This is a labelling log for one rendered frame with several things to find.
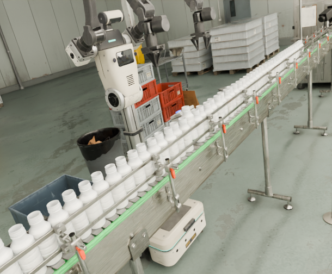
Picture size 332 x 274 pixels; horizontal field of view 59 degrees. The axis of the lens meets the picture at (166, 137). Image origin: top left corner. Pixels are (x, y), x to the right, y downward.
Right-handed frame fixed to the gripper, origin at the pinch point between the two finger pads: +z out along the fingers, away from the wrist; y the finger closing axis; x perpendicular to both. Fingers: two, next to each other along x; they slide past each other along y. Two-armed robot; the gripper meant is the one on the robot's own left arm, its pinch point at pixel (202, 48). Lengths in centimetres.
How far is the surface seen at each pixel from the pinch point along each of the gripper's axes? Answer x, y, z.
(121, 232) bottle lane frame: 106, -20, 45
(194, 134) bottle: 48, -17, 33
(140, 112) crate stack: -98, 159, 81
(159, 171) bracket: 81, -20, 35
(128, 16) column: -679, 677, -53
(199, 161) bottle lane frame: 52, -20, 45
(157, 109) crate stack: -135, 163, 91
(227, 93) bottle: 7.7, -16.3, 25.3
